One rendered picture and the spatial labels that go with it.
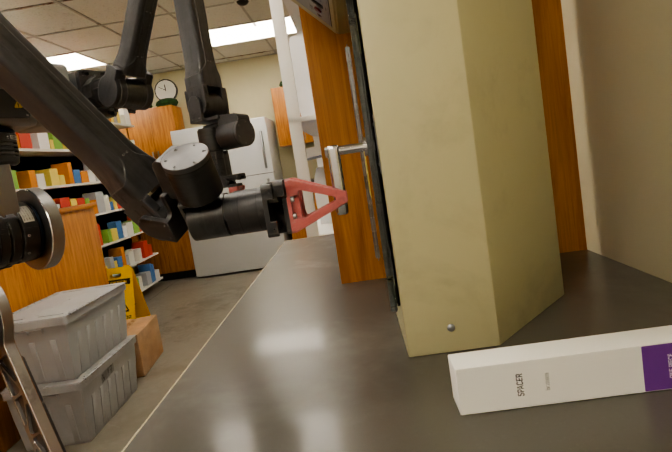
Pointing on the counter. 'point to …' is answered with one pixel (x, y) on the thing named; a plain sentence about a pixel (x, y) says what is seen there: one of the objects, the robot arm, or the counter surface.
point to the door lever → (341, 166)
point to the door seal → (376, 146)
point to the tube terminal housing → (459, 141)
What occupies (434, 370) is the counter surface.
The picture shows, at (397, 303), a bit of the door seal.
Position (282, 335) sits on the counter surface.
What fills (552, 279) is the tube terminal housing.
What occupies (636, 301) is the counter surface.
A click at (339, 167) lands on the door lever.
